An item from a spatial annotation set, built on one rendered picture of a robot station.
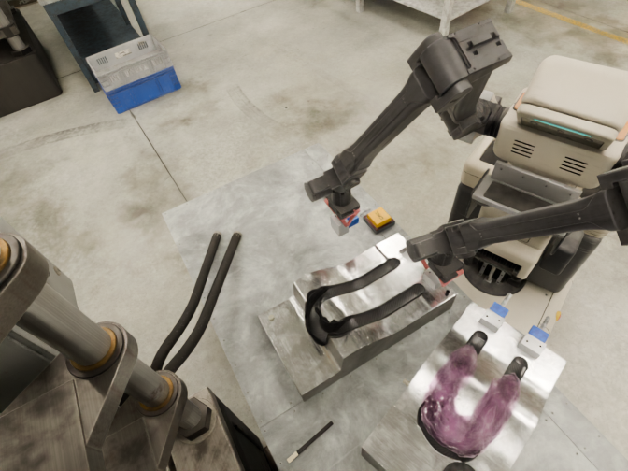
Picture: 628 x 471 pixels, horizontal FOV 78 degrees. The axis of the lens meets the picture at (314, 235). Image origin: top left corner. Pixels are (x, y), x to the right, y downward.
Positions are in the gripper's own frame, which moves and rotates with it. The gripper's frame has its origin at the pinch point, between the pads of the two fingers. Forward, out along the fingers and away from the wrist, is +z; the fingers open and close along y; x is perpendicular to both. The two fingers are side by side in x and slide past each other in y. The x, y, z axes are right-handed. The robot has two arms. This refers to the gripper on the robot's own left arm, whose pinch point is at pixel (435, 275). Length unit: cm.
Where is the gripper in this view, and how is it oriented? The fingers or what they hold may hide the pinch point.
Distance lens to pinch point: 115.8
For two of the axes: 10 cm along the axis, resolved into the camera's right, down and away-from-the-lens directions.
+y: 5.0, 6.6, -5.6
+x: 8.6, -4.5, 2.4
